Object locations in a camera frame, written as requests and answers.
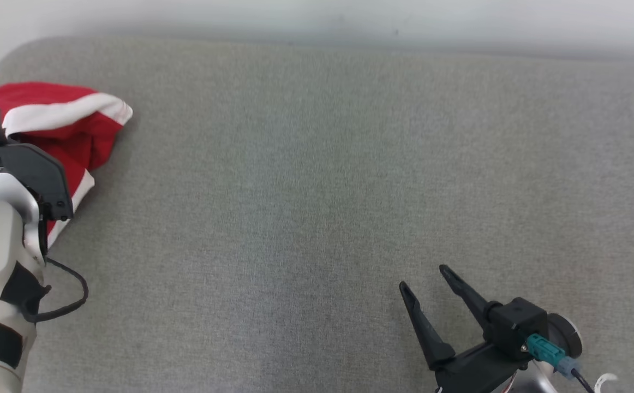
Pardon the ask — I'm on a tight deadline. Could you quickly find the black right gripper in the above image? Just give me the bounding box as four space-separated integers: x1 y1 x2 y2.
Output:
399 264 536 393

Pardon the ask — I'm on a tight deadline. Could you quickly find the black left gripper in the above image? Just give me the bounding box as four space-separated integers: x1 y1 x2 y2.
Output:
0 141 73 221

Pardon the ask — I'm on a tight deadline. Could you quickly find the red basketball shorts white stripe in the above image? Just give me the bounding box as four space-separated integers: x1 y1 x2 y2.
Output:
0 82 133 247

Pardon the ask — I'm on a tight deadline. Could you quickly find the black left gripper cable loop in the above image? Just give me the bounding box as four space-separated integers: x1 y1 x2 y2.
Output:
22 257 89 323

